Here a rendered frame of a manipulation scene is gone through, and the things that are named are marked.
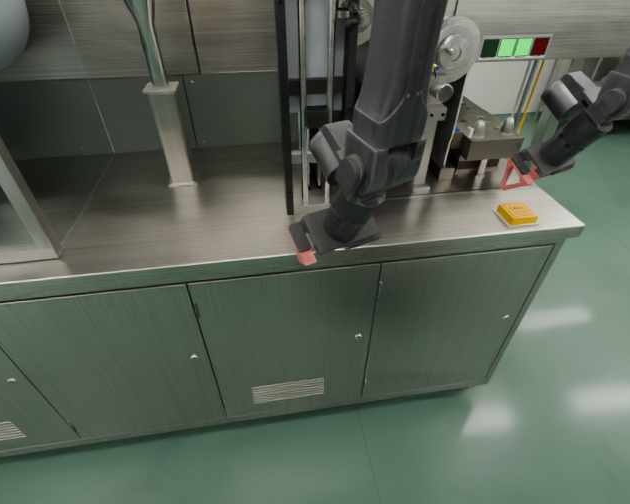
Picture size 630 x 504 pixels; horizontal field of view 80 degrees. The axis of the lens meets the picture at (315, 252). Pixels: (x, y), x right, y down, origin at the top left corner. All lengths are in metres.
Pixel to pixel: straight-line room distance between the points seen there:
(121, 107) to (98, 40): 0.19
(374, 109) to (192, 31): 0.98
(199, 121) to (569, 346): 1.87
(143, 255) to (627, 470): 1.77
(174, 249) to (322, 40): 0.56
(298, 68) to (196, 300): 0.60
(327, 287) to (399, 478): 0.82
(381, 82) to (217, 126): 1.04
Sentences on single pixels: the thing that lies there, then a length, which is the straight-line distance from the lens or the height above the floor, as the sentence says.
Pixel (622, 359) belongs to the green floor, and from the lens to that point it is 2.25.
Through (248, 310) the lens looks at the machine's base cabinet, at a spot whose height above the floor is 0.69.
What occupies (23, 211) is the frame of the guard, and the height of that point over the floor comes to 1.03.
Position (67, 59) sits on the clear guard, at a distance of 1.31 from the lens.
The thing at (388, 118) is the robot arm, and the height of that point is 1.33.
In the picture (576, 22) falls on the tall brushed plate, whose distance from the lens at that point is 1.68.
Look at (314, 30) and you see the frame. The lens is 0.88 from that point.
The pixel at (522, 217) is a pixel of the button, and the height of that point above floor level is 0.92.
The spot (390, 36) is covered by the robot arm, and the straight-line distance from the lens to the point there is 0.38.
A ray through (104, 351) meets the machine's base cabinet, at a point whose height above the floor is 0.60.
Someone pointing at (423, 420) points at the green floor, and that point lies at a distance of 1.68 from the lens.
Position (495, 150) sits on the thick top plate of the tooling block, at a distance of 1.22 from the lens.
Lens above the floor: 1.46
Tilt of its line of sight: 40 degrees down
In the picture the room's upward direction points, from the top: straight up
